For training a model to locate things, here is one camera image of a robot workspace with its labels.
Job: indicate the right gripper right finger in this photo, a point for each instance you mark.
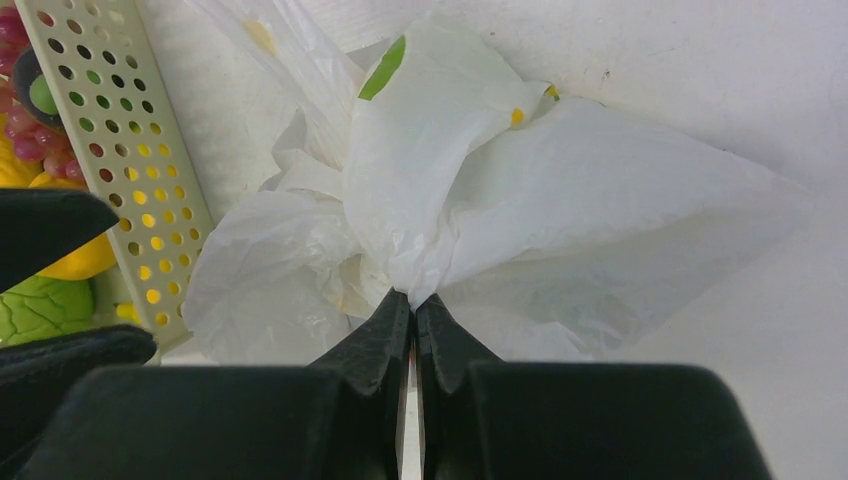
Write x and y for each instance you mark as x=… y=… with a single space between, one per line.
x=486 y=418

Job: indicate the fake dark mangosteen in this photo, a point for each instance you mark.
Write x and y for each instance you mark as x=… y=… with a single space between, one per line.
x=33 y=92

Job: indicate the white plastic bag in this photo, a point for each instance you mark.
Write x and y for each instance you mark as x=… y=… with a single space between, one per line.
x=552 y=226

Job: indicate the fake yellow banana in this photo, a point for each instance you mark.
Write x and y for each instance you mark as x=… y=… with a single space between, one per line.
x=127 y=311

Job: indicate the fake green custard apple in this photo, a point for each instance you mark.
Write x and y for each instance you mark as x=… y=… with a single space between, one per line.
x=41 y=308

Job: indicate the fake yellow mango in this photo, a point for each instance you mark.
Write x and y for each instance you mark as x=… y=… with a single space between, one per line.
x=14 y=173

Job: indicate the beige perforated plastic basket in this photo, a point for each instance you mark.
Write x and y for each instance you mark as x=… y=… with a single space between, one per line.
x=102 y=72

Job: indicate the fake red grapes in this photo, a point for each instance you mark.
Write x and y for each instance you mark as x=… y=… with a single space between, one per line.
x=32 y=142

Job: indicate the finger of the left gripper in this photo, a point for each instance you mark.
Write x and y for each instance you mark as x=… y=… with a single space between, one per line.
x=36 y=376
x=41 y=226

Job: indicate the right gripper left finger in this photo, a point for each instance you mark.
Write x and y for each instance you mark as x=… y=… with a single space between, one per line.
x=339 y=417

